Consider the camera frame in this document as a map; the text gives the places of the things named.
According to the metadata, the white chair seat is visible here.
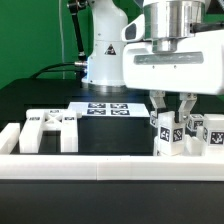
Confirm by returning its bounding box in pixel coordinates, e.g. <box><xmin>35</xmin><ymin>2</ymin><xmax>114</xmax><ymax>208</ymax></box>
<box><xmin>153</xmin><ymin>135</ymin><xmax>202</xmax><ymax>156</ymax></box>

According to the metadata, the black cable bundle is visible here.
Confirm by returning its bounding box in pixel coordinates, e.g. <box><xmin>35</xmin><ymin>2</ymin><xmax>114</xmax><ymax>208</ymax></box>
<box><xmin>29</xmin><ymin>61</ymin><xmax>88</xmax><ymax>80</ymax></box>

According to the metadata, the white tagged cube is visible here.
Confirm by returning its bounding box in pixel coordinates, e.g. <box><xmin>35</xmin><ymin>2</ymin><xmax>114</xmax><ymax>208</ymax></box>
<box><xmin>150</xmin><ymin>111</ymin><xmax>158</xmax><ymax>128</ymax></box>
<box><xmin>187</xmin><ymin>114</ymin><xmax>204</xmax><ymax>132</ymax></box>

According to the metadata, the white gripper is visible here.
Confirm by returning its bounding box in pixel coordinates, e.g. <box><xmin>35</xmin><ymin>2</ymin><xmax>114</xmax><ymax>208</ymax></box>
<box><xmin>121</xmin><ymin>15</ymin><xmax>224</xmax><ymax>123</ymax></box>

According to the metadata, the white chair back frame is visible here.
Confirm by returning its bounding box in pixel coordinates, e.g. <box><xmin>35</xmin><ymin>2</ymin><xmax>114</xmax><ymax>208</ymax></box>
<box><xmin>19</xmin><ymin>109</ymin><xmax>82</xmax><ymax>154</ymax></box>

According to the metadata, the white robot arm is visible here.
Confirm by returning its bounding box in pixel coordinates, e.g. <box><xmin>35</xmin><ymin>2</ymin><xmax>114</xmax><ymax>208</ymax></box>
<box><xmin>82</xmin><ymin>0</ymin><xmax>224</xmax><ymax>122</ymax></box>

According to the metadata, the white hanging cable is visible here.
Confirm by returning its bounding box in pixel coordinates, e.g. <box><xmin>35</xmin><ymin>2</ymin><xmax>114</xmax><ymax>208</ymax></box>
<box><xmin>58</xmin><ymin>0</ymin><xmax>66</xmax><ymax>80</ymax></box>

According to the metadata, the white tagged cube near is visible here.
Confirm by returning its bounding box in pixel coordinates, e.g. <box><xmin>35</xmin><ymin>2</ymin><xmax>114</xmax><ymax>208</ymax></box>
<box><xmin>150</xmin><ymin>111</ymin><xmax>158</xmax><ymax>128</ymax></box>

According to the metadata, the white U-shaped obstacle frame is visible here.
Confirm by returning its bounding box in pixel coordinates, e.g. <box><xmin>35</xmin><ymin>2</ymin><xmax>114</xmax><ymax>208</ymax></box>
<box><xmin>0</xmin><ymin>123</ymin><xmax>224</xmax><ymax>181</ymax></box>

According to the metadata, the white tagged cube far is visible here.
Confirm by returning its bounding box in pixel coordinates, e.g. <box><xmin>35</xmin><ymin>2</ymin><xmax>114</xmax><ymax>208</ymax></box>
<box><xmin>187</xmin><ymin>114</ymin><xmax>204</xmax><ymax>132</ymax></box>

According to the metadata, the white marker sheet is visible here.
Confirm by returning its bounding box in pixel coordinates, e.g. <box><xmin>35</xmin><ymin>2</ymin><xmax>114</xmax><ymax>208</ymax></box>
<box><xmin>68</xmin><ymin>102</ymin><xmax>149</xmax><ymax>118</ymax></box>

